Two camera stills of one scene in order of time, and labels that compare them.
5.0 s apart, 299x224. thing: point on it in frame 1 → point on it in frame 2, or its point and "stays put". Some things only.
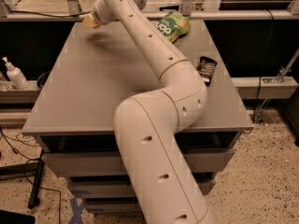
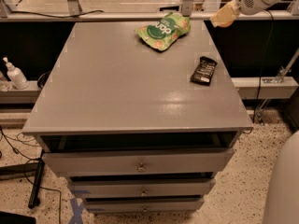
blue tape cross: [77, 216] stays put
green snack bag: [174, 25] stays put
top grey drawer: [108, 163] stays put
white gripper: [99, 16] → [249, 1]
